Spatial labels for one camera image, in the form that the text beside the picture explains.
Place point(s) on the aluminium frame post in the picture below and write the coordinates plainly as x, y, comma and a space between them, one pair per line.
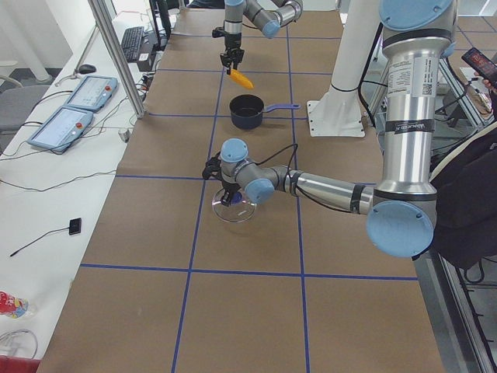
105, 25

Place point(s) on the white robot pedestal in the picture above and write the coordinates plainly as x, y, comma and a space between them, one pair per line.
357, 39

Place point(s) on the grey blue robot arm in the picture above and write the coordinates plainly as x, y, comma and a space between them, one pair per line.
401, 208
268, 22

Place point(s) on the dark blue saucepan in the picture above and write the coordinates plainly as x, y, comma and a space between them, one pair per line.
247, 110

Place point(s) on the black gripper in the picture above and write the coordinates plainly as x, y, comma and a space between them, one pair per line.
227, 190
233, 41

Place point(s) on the red printed plastic bottle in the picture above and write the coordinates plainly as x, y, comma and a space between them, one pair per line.
16, 307

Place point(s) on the small black square pad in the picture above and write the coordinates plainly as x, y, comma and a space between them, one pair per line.
75, 226

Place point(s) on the near blue teach pendant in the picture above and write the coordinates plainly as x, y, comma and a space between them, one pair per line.
61, 129

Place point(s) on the black monitor stand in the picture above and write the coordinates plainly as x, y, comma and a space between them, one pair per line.
161, 20

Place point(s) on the blue teach pendant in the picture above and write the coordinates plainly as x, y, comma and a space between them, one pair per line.
92, 93
61, 129

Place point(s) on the glass pot lid blue knob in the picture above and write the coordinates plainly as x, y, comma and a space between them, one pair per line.
235, 213

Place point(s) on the black smartphone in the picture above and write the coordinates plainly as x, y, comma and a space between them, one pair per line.
481, 64

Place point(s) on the person in black jacket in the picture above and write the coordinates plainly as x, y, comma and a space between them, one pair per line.
465, 180

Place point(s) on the yellow toy corn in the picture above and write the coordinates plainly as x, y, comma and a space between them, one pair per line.
241, 79

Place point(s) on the far blue teach pendant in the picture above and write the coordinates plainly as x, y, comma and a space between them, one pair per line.
92, 93

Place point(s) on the black computer mouse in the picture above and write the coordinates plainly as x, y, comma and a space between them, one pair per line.
85, 69

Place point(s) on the black keyboard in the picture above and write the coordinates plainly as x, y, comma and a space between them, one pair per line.
131, 43

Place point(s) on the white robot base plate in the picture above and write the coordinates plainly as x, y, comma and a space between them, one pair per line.
335, 119

